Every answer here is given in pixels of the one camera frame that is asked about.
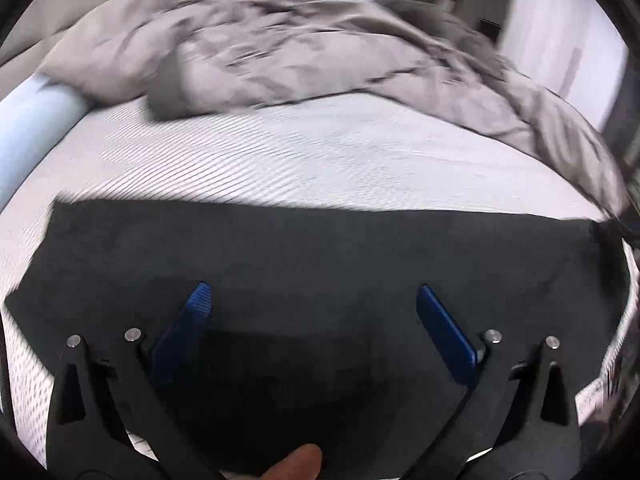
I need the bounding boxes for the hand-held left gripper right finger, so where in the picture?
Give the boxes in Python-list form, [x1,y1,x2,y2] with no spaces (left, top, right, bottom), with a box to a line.
[400,284,583,480]

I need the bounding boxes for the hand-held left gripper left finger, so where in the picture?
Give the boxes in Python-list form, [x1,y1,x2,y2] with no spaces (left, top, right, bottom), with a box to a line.
[45,282,221,480]

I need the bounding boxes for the black pants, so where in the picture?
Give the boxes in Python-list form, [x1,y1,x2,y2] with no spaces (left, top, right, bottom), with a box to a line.
[4,199,632,478]

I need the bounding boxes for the person's left hand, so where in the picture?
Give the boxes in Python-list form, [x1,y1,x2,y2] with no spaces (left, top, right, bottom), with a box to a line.
[261,443,323,480]

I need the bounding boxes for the white textured mattress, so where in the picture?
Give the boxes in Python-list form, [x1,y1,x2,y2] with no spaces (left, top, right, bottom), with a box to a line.
[0,91,640,461]

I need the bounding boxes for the light blue pillow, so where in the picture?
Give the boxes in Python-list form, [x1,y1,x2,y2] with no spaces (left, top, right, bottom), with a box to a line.
[0,74,96,211]

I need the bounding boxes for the grey duvet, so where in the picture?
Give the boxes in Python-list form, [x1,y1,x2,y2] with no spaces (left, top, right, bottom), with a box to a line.
[37,0,628,221]

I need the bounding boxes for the dark grey pillow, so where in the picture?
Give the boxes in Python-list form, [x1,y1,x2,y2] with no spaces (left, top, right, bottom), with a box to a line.
[385,0,496,56]

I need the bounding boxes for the beige headboard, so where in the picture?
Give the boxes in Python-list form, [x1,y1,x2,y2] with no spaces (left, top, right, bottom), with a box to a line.
[0,0,171,68]

